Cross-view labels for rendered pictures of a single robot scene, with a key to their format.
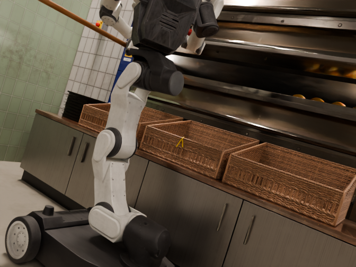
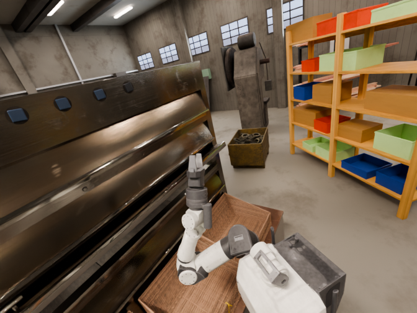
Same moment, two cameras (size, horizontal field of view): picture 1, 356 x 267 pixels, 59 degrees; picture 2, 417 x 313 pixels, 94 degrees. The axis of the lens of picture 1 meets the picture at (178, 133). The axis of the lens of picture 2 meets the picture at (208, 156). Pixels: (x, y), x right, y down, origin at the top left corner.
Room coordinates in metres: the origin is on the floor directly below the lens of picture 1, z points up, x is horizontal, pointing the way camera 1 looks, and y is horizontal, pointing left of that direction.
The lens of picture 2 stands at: (1.62, 0.65, 2.06)
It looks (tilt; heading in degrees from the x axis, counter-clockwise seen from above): 25 degrees down; 276
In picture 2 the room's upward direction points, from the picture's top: 13 degrees counter-clockwise
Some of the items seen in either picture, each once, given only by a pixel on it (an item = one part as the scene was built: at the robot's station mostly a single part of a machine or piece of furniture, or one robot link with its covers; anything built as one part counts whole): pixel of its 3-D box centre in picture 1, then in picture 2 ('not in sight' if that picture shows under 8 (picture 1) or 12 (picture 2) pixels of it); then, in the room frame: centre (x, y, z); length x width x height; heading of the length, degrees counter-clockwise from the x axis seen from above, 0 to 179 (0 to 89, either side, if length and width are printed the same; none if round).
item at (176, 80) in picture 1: (155, 72); not in sight; (1.50, 0.19, 1.00); 0.28 x 0.13 x 0.18; 57
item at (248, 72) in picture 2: not in sight; (251, 86); (0.57, -5.10, 1.26); 1.31 x 1.16 x 2.53; 53
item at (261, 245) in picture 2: not in sight; (268, 264); (1.56, 0.25, 1.46); 0.10 x 0.07 x 0.09; 112
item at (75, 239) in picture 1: (107, 236); not in sight; (1.49, 0.17, 0.19); 0.64 x 0.52 x 0.33; 57
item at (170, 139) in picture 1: (200, 144); (197, 289); (1.99, -0.16, 0.72); 0.56 x 0.49 x 0.28; 56
